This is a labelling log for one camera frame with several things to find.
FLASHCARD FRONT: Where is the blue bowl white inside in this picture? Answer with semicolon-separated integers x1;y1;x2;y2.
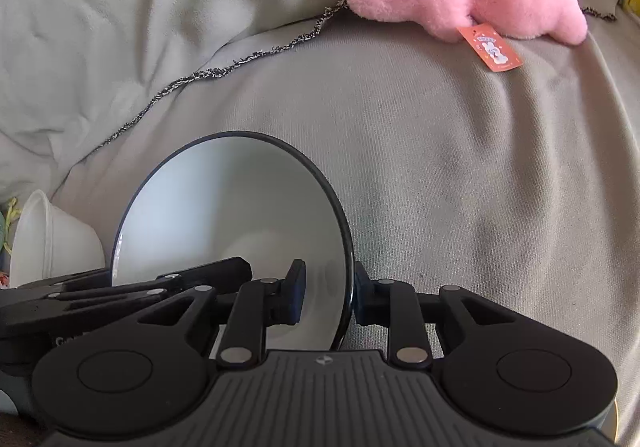
112;132;355;351

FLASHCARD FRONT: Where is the green cloth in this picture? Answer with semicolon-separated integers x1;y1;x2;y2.
1;196;22;256

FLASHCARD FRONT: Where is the beige sofa cover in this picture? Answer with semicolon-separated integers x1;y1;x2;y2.
1;0;639;446

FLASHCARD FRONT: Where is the white bowl yellow rim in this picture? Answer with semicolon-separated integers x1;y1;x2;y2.
601;401;618;443

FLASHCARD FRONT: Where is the white patterned bowl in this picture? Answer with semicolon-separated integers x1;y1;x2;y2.
9;190;105;288

